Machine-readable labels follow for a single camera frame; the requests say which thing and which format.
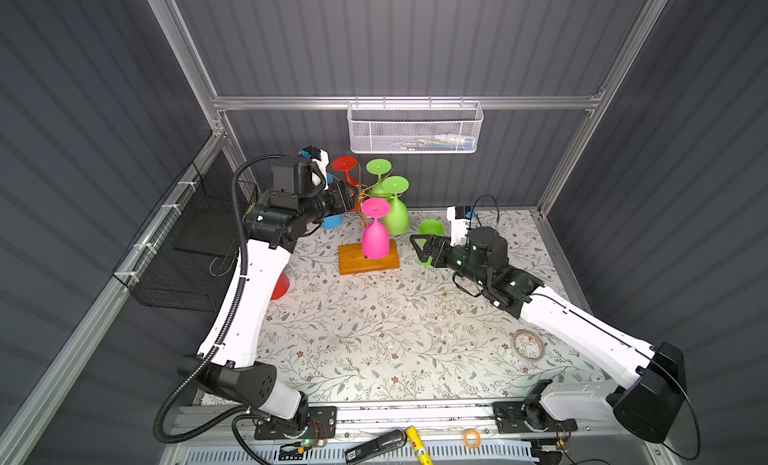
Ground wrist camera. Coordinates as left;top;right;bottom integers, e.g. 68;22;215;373
300;146;329;189
446;205;474;246

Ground clear tape roll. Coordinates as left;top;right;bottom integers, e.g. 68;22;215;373
512;330;546;362

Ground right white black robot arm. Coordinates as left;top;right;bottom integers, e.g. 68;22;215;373
410;226;687;444

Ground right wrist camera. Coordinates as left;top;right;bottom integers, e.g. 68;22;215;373
446;205;474;246

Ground green wine glass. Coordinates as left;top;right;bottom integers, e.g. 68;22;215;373
417;219;445;267
382;176;410;236
366;158;392;199

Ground pink wine glass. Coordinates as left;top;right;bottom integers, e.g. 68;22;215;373
361;198;390;260

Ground wooden base wire glass rack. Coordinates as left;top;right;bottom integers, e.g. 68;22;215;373
338;185;400;275

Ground white wire wall basket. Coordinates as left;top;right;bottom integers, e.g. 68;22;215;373
346;98;484;154

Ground black stapler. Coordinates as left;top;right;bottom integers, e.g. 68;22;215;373
344;429;408;465

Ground blue wine glass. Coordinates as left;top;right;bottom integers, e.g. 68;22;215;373
321;173;344;230

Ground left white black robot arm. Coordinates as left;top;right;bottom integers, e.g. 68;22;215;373
179;147;357;421

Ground black wire wall basket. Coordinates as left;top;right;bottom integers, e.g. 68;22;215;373
113;158;238;313

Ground red pencil cup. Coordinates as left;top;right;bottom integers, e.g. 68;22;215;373
271;272;290;300

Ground yellow glue tube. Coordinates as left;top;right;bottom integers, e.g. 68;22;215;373
406;427;433;465

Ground red wine glass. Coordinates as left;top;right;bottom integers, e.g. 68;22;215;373
331;156;359;190

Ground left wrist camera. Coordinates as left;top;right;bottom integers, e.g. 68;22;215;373
300;146;329;189

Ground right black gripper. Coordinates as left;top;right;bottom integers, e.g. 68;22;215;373
410;232;487;290

